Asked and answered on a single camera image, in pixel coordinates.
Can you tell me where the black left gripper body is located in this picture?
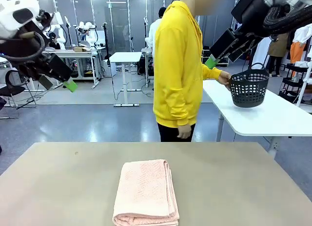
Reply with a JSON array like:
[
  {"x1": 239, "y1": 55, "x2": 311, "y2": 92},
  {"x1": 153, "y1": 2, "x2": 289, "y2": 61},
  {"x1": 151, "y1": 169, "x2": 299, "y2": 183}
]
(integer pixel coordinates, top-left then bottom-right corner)
[{"x1": 17, "y1": 20, "x2": 47, "y2": 76}]

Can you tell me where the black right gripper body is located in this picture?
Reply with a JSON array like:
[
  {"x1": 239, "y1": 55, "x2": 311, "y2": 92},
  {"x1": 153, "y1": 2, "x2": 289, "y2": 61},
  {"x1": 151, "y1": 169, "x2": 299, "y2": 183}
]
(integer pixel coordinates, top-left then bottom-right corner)
[{"x1": 231, "y1": 0, "x2": 271, "y2": 38}]

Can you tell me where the dark perforated plastic basket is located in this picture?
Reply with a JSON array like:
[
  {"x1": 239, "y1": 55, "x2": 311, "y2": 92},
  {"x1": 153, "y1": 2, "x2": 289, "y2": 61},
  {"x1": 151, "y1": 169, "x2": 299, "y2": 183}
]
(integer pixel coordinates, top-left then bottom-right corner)
[{"x1": 228, "y1": 62, "x2": 270, "y2": 108}]

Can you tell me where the pink towel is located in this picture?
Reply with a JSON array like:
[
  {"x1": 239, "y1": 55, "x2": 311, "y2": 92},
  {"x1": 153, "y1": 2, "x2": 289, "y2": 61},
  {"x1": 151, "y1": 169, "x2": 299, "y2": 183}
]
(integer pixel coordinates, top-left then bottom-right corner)
[{"x1": 112, "y1": 159, "x2": 180, "y2": 226}]

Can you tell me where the person's left hand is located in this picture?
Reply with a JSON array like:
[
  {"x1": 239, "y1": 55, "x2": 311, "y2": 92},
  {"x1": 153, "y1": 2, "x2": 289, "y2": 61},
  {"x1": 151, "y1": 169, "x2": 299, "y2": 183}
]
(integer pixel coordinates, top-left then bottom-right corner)
[{"x1": 217, "y1": 71, "x2": 232, "y2": 86}]

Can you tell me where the person's right hand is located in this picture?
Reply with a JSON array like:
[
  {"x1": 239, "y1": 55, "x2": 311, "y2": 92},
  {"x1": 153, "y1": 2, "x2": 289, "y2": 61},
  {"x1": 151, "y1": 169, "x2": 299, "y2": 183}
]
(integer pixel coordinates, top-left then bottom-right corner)
[{"x1": 176, "y1": 124, "x2": 192, "y2": 140}]

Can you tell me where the white reflector panel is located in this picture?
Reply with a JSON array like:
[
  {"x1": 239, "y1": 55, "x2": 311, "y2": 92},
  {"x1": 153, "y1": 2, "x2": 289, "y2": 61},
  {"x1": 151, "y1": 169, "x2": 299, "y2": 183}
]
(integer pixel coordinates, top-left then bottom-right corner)
[{"x1": 251, "y1": 35, "x2": 272, "y2": 68}]

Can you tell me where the seated person in black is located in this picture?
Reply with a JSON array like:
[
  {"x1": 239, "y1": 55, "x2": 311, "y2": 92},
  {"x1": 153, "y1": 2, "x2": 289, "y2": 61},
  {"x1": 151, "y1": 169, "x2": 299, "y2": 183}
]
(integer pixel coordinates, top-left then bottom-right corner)
[{"x1": 48, "y1": 32, "x2": 61, "y2": 50}]

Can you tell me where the black mesh office chair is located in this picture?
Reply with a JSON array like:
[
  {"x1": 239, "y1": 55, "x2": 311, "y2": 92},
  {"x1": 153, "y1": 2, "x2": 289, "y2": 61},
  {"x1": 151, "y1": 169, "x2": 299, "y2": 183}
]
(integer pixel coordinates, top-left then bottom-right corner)
[{"x1": 0, "y1": 69, "x2": 37, "y2": 119}]

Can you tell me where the person in brown coat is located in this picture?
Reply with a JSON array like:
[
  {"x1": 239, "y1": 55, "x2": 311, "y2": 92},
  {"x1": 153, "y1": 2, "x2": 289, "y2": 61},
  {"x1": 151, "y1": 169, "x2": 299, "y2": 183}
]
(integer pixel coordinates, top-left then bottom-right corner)
[{"x1": 267, "y1": 32, "x2": 290, "y2": 77}]

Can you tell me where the person in yellow hoodie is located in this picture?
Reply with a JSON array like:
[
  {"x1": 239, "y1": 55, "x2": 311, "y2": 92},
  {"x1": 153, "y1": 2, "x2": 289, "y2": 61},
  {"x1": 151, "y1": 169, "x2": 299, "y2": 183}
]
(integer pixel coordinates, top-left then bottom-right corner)
[{"x1": 153, "y1": 0, "x2": 223, "y2": 143}]

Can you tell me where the mannequin with orange trousers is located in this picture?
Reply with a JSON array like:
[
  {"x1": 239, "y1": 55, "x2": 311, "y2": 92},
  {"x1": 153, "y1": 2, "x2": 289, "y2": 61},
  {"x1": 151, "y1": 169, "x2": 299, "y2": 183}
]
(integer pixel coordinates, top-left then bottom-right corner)
[{"x1": 290, "y1": 25, "x2": 312, "y2": 77}]

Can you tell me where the black rolling trolley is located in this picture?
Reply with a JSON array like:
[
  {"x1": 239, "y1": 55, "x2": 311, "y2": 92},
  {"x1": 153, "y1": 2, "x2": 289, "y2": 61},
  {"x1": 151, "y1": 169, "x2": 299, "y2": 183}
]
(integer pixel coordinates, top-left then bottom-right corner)
[{"x1": 279, "y1": 62, "x2": 312, "y2": 107}]

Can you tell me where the large white table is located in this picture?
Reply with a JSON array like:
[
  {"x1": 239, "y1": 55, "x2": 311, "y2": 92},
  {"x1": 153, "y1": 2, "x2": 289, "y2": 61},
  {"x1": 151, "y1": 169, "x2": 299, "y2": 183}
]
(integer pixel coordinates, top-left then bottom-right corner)
[{"x1": 202, "y1": 79, "x2": 312, "y2": 137}]

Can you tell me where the small white standing desk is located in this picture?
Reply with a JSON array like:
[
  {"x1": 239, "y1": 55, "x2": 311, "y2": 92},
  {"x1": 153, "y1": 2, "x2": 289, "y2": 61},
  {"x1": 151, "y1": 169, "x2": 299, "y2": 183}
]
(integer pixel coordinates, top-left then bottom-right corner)
[{"x1": 109, "y1": 52, "x2": 142, "y2": 107}]

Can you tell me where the person in white jacket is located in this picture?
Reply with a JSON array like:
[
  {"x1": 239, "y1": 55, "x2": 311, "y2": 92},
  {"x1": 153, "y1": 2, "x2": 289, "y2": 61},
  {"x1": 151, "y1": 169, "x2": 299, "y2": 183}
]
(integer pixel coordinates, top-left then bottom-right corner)
[{"x1": 147, "y1": 6, "x2": 168, "y2": 62}]

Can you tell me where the black computer tower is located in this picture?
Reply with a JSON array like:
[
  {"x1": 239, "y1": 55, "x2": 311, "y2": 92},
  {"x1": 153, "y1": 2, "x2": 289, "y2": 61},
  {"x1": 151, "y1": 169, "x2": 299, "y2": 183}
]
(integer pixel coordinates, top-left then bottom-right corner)
[{"x1": 137, "y1": 57, "x2": 156, "y2": 77}]

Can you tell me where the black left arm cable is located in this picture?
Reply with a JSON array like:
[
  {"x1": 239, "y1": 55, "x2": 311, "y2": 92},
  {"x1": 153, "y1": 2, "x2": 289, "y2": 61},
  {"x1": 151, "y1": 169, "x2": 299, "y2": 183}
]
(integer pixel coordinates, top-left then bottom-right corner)
[{"x1": 0, "y1": 32, "x2": 46, "y2": 63}]

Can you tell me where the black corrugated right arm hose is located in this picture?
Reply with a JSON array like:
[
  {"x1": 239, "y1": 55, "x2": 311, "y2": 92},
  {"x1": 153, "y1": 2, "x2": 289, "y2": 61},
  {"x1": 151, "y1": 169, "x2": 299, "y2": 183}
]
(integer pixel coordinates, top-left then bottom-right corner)
[{"x1": 263, "y1": 1, "x2": 312, "y2": 33}]

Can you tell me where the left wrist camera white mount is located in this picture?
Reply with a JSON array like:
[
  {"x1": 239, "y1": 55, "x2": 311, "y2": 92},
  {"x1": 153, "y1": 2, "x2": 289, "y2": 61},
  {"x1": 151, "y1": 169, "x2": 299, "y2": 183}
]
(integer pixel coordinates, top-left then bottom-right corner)
[{"x1": 36, "y1": 10, "x2": 64, "y2": 33}]

